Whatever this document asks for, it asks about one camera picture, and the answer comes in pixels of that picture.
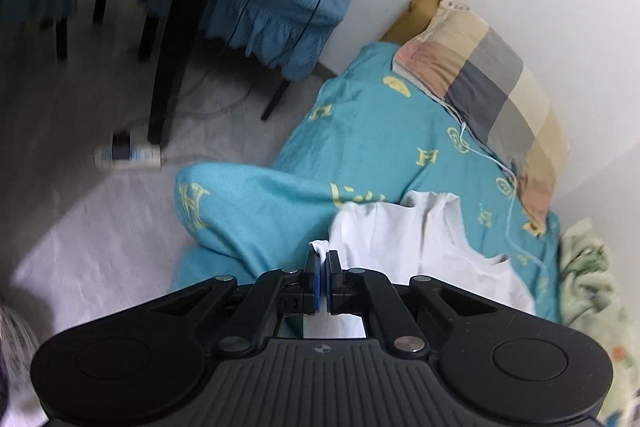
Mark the light green fleece blanket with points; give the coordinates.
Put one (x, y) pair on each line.
(590, 302)

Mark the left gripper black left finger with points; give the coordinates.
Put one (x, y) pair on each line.
(151, 362)

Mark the teal patterned bed sheet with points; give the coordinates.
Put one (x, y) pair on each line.
(371, 136)

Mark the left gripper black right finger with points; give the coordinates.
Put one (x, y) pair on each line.
(462, 357)

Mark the white t-shirt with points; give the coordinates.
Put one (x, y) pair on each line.
(422, 235)

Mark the checkered pillow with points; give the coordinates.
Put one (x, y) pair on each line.
(456, 58)

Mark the white power strip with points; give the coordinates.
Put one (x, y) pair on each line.
(123, 155)

